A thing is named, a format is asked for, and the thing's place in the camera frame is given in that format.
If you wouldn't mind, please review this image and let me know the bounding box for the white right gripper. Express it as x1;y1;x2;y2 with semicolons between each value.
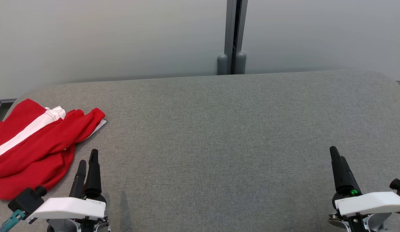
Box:
328;146;400;232

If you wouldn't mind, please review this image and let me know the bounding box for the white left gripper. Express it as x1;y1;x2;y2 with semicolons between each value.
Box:
26;149;111;232

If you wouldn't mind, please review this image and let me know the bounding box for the red jersey with white sleeves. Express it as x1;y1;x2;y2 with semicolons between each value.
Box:
0;108;107;201

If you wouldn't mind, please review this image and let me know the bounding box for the teal cable connector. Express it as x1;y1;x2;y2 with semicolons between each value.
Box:
0;209;26;232

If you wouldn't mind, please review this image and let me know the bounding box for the grey cylindrical post cap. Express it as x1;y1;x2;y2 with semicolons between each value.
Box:
235;52;247;75
217;54;228;75

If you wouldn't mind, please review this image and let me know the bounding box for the grey partition post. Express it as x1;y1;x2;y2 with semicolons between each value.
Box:
224;0;249;75

